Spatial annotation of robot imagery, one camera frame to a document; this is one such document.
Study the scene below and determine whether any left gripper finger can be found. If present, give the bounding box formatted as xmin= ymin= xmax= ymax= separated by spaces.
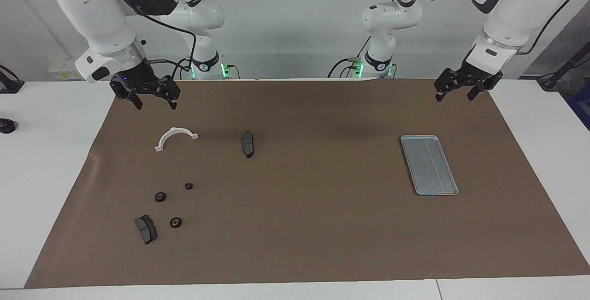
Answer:
xmin=434 ymin=67 xmax=462 ymax=103
xmin=466 ymin=70 xmax=504 ymax=102

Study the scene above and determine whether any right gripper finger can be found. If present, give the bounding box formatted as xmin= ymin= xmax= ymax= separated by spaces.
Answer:
xmin=110 ymin=81 xmax=144 ymax=111
xmin=154 ymin=76 xmax=181 ymax=110

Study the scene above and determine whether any silver metal tray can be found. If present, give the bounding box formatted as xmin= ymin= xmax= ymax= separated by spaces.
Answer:
xmin=400 ymin=135 xmax=460 ymax=196

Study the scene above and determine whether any black stand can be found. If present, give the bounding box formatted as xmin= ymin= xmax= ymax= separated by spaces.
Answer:
xmin=537 ymin=51 xmax=590 ymax=91

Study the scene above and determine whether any dark grey brake pad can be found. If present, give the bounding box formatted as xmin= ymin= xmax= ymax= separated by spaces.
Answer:
xmin=242 ymin=131 xmax=255 ymax=159
xmin=135 ymin=215 xmax=158 ymax=245

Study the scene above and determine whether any blue crate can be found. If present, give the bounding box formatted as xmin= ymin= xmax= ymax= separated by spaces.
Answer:
xmin=568 ymin=83 xmax=590 ymax=131

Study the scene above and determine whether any brown table mat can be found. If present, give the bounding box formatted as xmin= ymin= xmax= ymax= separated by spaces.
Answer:
xmin=24 ymin=78 xmax=590 ymax=289

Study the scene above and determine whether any black right base cable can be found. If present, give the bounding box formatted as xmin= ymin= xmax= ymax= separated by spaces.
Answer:
xmin=171 ymin=58 xmax=194 ymax=80

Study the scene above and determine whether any black base cable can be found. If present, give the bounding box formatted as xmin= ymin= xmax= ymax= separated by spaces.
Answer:
xmin=327 ymin=56 xmax=365 ymax=78
xmin=171 ymin=58 xmax=194 ymax=80

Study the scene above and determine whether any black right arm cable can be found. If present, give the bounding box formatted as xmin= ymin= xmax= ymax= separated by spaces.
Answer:
xmin=114 ymin=0 xmax=198 ymax=72

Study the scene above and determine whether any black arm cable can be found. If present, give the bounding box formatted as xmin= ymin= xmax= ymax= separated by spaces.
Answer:
xmin=415 ymin=0 xmax=574 ymax=56
xmin=114 ymin=0 xmax=198 ymax=72

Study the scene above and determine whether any white curved plastic bracket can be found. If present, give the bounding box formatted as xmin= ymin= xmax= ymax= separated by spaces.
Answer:
xmin=154 ymin=127 xmax=200 ymax=153

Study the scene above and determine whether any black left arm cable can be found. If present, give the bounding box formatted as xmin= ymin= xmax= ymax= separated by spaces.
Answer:
xmin=415 ymin=0 xmax=574 ymax=56

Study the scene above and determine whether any white wall socket box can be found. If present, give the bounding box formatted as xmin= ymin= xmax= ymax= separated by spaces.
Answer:
xmin=47 ymin=57 xmax=93 ymax=81

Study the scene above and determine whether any black clamp mount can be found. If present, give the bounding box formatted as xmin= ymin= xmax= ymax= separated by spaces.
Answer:
xmin=0 ymin=65 xmax=25 ymax=94

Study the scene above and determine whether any black left base cable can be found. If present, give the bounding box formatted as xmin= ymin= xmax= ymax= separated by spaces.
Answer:
xmin=327 ymin=56 xmax=365 ymax=78

